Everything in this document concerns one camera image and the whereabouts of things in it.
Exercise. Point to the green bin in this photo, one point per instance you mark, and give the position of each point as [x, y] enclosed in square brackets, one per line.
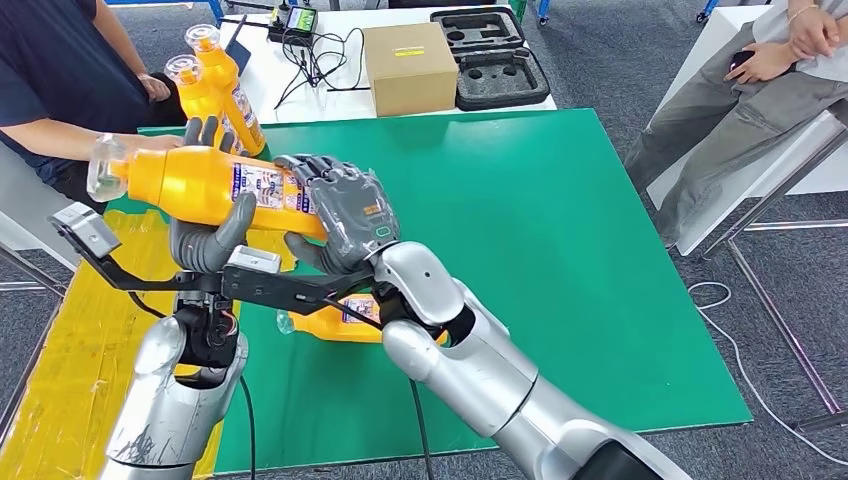
[519, 6]

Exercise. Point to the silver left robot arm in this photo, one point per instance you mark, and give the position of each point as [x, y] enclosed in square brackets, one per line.
[166, 411]

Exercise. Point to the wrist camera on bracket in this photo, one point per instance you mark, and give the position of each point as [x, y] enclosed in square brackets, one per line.
[83, 232]
[265, 285]

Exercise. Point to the metal bench frame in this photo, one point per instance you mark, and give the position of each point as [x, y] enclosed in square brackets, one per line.
[26, 268]
[808, 226]

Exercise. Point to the person's right forearm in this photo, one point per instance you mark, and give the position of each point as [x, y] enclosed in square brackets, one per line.
[66, 139]

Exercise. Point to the person's right hand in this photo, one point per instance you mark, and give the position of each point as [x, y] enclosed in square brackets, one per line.
[162, 141]
[815, 34]

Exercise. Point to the person's left hand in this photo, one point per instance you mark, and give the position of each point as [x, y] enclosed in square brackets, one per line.
[154, 88]
[765, 65]

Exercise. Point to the white bench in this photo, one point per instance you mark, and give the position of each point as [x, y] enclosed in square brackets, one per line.
[33, 212]
[762, 179]

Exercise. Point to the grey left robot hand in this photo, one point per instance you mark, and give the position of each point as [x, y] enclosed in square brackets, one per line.
[205, 248]

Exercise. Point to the black phone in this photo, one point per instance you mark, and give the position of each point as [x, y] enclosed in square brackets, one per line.
[740, 60]

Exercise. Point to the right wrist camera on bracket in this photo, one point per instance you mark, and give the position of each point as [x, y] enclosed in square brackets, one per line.
[265, 285]

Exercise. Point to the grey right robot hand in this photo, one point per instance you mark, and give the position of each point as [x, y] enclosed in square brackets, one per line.
[358, 212]

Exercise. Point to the white table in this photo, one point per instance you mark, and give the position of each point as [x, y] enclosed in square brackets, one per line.
[285, 111]

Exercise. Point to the dark blue tablet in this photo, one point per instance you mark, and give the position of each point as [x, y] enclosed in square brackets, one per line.
[241, 56]

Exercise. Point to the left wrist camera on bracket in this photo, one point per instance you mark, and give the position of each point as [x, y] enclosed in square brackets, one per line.
[83, 232]

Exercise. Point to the black object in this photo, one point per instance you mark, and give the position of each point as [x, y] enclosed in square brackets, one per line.
[437, 3]

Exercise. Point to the person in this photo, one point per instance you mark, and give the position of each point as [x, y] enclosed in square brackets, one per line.
[722, 126]
[60, 79]

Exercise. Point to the orange plastic bottle clear cap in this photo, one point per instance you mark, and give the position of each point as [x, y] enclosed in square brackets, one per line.
[192, 185]
[228, 73]
[324, 324]
[195, 93]

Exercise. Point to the person's left forearm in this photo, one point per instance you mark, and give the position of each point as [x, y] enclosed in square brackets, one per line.
[119, 40]

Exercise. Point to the black foam case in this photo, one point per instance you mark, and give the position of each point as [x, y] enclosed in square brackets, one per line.
[499, 83]

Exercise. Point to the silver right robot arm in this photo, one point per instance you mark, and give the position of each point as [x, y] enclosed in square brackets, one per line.
[490, 391]

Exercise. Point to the brown cardboard box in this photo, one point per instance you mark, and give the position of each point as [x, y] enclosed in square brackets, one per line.
[409, 71]

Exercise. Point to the black controller with green screen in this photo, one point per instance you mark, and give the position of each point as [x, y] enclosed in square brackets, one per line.
[299, 21]

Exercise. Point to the yellow plastic sheet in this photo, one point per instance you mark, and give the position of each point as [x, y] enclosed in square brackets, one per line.
[66, 358]

